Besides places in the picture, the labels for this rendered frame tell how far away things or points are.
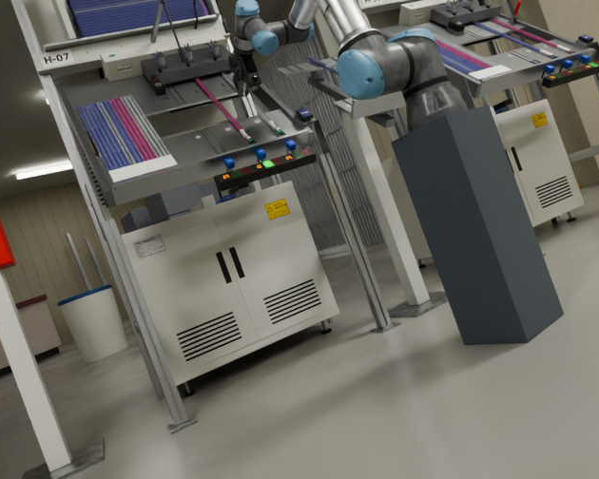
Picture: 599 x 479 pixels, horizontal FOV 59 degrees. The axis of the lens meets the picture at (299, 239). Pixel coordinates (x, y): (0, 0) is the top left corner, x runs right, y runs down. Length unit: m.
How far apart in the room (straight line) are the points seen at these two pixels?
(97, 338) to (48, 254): 6.21
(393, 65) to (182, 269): 1.06
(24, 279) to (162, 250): 8.87
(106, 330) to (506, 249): 3.90
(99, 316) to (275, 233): 2.93
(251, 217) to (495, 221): 1.01
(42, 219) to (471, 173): 10.10
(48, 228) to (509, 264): 10.11
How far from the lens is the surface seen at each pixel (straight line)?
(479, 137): 1.33
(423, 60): 1.35
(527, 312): 1.33
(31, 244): 10.85
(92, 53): 2.29
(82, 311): 4.75
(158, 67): 2.15
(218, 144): 1.77
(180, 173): 1.66
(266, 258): 2.00
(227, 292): 1.95
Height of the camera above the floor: 0.41
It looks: 1 degrees down
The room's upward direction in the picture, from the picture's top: 20 degrees counter-clockwise
